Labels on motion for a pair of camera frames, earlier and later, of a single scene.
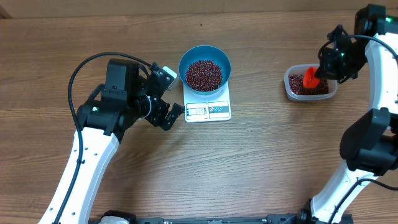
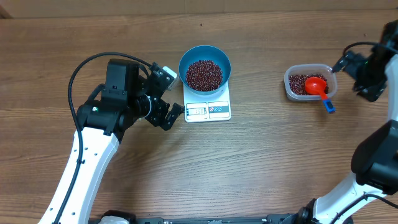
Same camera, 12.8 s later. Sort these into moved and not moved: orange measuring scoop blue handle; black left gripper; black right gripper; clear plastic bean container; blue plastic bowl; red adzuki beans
Moved: orange measuring scoop blue handle; black right gripper
Not moved: black left gripper; blue plastic bowl; clear plastic bean container; red adzuki beans
